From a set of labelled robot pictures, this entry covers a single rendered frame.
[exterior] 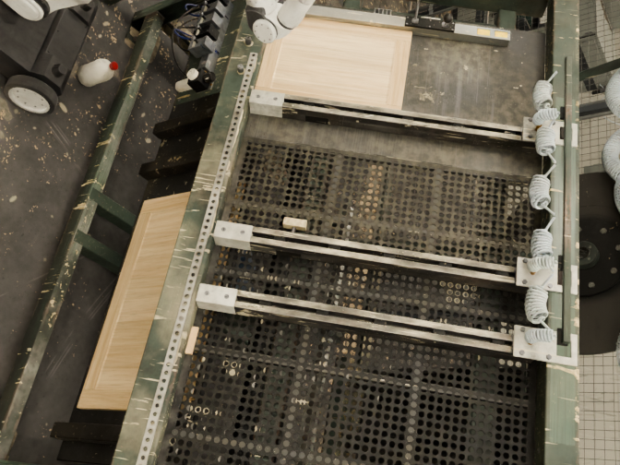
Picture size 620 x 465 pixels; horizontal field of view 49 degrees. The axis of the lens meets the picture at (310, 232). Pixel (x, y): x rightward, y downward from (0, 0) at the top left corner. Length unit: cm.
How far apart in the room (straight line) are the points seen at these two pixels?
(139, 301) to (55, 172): 70
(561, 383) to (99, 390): 161
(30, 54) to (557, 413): 228
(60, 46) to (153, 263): 95
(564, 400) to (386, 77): 135
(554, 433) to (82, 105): 233
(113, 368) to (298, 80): 130
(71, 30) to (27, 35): 20
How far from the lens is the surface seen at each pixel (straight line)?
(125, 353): 269
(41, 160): 307
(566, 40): 291
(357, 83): 272
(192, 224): 237
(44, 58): 296
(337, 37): 287
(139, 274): 283
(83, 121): 325
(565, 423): 219
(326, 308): 219
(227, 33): 290
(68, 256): 286
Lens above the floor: 245
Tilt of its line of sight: 33 degrees down
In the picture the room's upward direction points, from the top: 82 degrees clockwise
